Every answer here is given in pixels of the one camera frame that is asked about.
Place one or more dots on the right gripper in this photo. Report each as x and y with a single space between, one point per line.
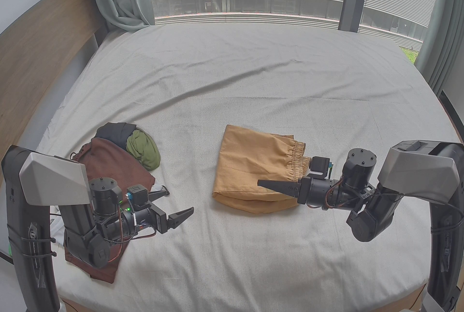
322 191

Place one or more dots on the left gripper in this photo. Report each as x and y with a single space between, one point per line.
145 220

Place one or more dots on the mustard yellow shorts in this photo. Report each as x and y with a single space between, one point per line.
246 158

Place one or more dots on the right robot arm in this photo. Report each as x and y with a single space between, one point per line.
417 172

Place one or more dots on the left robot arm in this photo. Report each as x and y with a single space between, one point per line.
54 180

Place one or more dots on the bed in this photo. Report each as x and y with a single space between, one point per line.
253 85

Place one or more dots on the green garment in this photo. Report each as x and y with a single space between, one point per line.
145 151

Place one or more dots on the brown garment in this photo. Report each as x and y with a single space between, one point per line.
116 165

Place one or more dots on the black garment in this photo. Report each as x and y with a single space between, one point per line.
112 133

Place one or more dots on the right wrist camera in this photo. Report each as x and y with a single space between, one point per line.
319 165

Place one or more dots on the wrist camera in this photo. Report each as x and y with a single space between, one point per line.
319 165
137 194

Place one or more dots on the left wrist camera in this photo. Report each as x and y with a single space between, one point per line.
137 194

